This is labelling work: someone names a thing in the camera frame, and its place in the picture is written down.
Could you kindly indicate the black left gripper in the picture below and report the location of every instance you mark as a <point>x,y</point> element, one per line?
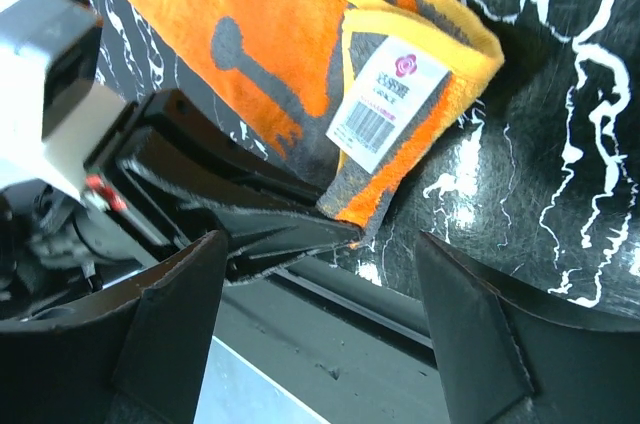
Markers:
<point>108,184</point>

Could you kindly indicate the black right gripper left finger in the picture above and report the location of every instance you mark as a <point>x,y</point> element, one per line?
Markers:
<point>141,343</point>

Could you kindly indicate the orange and grey towel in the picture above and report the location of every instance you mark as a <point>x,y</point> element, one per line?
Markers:
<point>351,94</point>

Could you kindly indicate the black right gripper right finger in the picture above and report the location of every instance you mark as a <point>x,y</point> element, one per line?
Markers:
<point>508,352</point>

